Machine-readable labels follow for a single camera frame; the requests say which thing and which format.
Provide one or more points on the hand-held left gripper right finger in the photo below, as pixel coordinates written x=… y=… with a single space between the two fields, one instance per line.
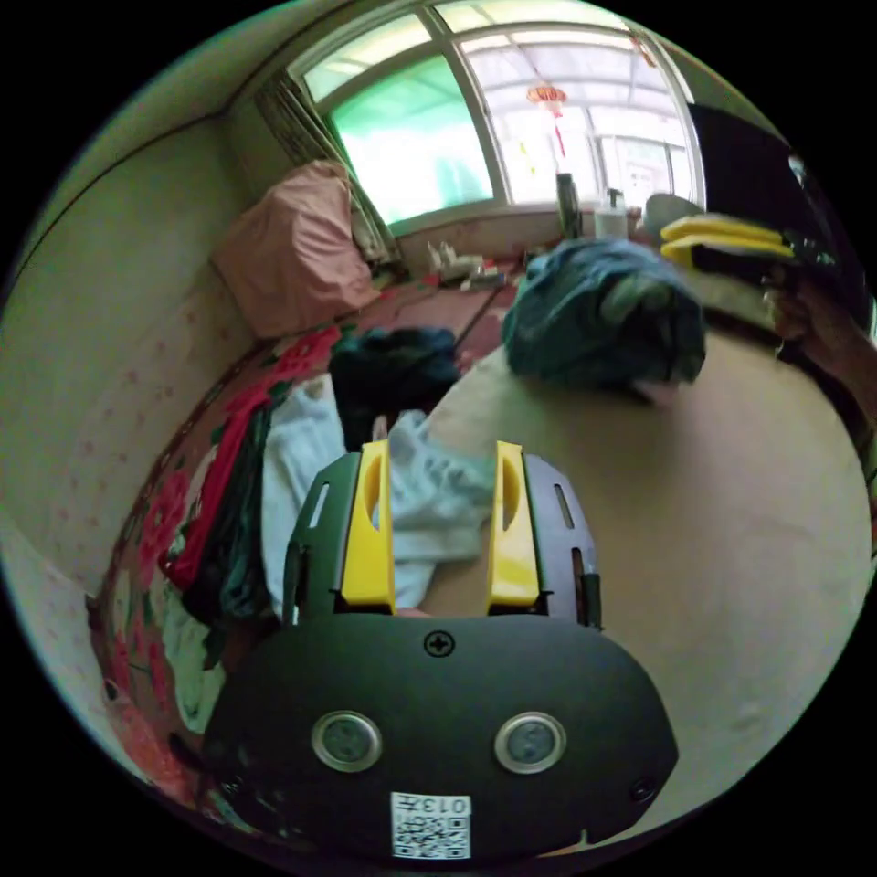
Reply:
x=511 y=548

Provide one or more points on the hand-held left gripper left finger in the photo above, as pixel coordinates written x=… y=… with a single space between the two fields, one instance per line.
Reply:
x=368 y=548

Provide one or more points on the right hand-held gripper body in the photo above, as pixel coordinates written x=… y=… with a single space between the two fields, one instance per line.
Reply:
x=760 y=178

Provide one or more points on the blue denim jacket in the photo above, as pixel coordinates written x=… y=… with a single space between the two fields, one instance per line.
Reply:
x=589 y=322

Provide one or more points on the person's right hand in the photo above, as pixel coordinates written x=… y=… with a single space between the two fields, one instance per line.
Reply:
x=815 y=315

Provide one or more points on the pile of clothes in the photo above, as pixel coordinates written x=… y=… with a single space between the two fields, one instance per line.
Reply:
x=301 y=438

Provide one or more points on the brown flat folding board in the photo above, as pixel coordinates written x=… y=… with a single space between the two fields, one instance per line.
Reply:
x=685 y=521

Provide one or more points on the bed with red floral sheet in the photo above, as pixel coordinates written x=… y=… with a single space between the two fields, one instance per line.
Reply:
x=301 y=356

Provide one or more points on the red hanging lantern ornament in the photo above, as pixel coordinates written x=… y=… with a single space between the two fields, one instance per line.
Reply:
x=547 y=99

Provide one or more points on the window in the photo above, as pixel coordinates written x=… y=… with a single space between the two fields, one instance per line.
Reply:
x=425 y=144

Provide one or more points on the pink covered bedding stack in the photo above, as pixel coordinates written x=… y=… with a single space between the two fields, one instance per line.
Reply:
x=294 y=247

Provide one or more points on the striped curtain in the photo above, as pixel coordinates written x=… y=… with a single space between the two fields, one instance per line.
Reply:
x=322 y=144

